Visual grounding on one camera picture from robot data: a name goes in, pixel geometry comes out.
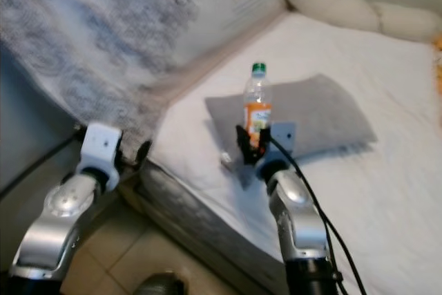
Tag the plastic bottle orange label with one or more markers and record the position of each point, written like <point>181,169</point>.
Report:
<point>257,98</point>

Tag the scroll patterned pale pillow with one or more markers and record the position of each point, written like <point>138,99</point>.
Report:
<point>110,25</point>

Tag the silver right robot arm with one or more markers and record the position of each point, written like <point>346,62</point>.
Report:
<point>300,219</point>

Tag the grey fleece pillow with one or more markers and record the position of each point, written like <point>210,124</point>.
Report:
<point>318,112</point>

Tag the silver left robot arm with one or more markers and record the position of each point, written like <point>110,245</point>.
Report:
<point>69,202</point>

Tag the orange egg cartoon duvet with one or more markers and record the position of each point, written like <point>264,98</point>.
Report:
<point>438,67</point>

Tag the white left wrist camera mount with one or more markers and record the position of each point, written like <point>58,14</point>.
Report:
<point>102,143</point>

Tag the small white object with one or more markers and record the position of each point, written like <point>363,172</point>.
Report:
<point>227,161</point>

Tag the grey left robot leg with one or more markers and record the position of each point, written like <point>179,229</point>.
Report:
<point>162,286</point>

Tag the white quilted mattress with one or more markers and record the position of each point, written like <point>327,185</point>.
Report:
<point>387,198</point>

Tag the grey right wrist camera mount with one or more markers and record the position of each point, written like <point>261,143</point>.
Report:
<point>283,135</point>

